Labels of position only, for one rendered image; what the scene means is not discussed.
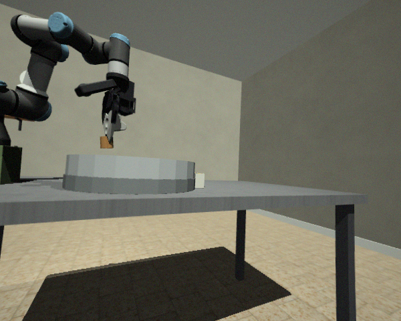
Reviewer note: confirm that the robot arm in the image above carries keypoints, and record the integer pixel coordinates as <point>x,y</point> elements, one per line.
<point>29,100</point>

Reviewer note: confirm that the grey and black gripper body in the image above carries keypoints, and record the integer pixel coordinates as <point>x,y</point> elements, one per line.
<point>127,104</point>

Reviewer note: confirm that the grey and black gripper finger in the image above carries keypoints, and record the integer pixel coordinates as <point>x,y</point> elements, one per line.
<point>114,120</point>
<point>105,120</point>

